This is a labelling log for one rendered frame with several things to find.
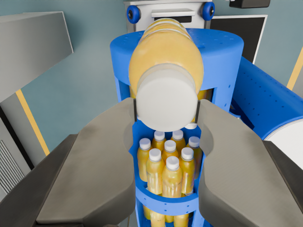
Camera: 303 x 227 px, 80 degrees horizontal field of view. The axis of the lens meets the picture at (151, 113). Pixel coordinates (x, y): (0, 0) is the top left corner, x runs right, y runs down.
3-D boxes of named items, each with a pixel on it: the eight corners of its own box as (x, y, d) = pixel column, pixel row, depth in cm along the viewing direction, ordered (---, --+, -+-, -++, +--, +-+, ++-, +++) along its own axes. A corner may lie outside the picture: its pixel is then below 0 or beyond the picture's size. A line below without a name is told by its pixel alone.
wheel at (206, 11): (200, 21, 49) (207, 21, 48) (202, 2, 47) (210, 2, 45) (208, 19, 52) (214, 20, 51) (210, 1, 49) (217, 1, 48)
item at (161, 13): (152, 19, 53) (151, 24, 43) (152, 9, 52) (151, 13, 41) (186, 17, 53) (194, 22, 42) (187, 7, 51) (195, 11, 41)
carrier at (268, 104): (221, 41, 129) (195, 73, 143) (308, 101, 56) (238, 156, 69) (250, 62, 137) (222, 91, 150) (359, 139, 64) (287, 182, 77)
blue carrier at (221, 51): (140, 203, 100) (138, 268, 76) (118, 29, 52) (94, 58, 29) (192, 201, 100) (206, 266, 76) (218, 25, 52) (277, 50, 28)
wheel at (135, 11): (135, 24, 49) (140, 24, 50) (133, 5, 46) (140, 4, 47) (126, 23, 52) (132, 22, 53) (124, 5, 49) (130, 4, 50)
